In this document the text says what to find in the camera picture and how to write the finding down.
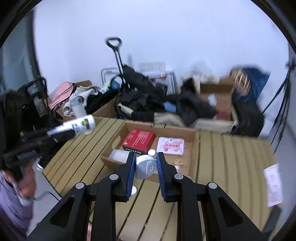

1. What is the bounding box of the white round jar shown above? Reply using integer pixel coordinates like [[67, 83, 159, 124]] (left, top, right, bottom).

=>
[[135, 155, 157, 180]]

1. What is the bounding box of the pink cartoon wallet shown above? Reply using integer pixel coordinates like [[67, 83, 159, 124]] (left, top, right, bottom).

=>
[[156, 137, 185, 156]]

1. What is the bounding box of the small wooden block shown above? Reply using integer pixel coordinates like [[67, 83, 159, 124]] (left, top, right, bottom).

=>
[[174, 159, 184, 172]]

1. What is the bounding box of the red and green box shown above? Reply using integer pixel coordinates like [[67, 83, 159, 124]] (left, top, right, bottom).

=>
[[122, 129, 156, 155]]

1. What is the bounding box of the small white lid jar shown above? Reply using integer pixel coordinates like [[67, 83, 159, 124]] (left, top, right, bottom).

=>
[[131, 186, 137, 195]]

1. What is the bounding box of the white tube bottle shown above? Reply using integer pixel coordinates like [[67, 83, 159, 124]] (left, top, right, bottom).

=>
[[47, 114, 96, 136]]

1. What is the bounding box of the frosted plastic container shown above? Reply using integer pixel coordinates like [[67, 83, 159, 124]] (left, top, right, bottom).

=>
[[109, 149, 130, 164]]

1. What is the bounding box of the person left hand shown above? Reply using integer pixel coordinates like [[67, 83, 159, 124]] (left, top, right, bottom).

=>
[[3, 160, 36, 198]]

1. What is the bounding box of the cardboard tray box on table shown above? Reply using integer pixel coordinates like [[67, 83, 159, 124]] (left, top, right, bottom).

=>
[[100, 121, 200, 181]]

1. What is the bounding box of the black stroller cart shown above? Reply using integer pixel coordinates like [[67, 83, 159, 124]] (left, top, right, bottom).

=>
[[17, 77, 60, 132]]

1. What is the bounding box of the black clothes pile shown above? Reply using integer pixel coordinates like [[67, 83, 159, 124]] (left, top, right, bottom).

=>
[[166, 78, 219, 126]]

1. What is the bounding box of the cardboard box left floor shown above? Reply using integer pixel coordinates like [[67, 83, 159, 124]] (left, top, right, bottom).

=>
[[48, 80, 120, 121]]

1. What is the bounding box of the white thermos bottle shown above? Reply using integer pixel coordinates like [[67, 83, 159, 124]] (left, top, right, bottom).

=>
[[69, 95, 93, 135]]

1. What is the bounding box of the beige clothes pile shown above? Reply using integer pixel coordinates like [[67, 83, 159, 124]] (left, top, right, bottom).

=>
[[62, 85, 101, 116]]

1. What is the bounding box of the pink bag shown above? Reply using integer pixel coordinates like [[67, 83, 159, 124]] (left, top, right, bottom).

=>
[[49, 82, 74, 111]]

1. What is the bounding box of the open cardboard box background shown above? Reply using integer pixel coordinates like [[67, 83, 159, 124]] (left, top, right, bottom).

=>
[[199, 78, 233, 121]]

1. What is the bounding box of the white metal rack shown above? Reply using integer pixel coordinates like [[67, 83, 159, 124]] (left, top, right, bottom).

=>
[[100, 67, 120, 89]]

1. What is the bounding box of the black backpack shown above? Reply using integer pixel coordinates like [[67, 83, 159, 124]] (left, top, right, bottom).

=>
[[232, 92, 264, 138]]

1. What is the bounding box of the woven rattan ball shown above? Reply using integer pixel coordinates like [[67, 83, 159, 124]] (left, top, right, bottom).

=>
[[230, 69, 251, 95]]

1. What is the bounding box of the blue bag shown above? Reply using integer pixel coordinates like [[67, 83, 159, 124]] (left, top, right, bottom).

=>
[[233, 67, 270, 102]]

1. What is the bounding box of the wall power strip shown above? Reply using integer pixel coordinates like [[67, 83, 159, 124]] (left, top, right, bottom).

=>
[[138, 62, 166, 72]]

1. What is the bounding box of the trolley handle black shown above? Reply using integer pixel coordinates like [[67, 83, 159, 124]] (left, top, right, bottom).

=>
[[105, 37, 130, 92]]

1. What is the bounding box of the black camera tripod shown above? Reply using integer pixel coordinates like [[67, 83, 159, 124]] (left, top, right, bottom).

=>
[[261, 58, 296, 153]]

